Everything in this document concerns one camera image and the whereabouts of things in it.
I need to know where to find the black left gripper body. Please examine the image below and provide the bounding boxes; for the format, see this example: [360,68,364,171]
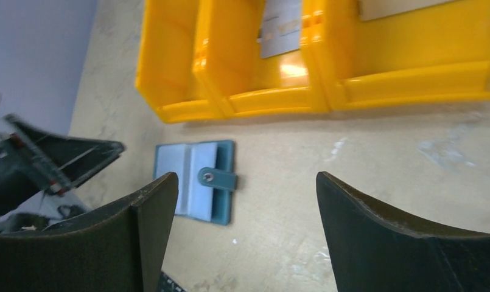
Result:
[0,134,88,234]

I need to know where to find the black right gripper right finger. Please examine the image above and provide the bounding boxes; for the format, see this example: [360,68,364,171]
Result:
[316,172,490,291]

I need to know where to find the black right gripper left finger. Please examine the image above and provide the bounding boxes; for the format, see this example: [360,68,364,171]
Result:
[0,172,178,291]

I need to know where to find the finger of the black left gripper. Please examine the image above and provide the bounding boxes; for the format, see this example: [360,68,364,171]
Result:
[4,114,125,195]

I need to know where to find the blue leather card holder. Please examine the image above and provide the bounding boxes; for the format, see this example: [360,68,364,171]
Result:
[153,140,237,226]

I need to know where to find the VIP card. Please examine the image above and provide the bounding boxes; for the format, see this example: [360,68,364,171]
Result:
[257,0,302,59]

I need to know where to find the yellow left bin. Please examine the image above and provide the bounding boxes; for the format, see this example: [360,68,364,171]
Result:
[135,0,223,123]

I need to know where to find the yellow bin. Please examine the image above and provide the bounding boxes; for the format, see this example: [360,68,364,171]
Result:
[135,0,223,123]
[192,1,331,118]
[310,1,490,110]

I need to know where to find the yellow middle bin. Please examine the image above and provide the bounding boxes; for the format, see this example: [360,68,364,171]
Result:
[192,1,331,118]

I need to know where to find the yellow right bin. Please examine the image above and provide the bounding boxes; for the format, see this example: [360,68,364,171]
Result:
[310,1,490,110]

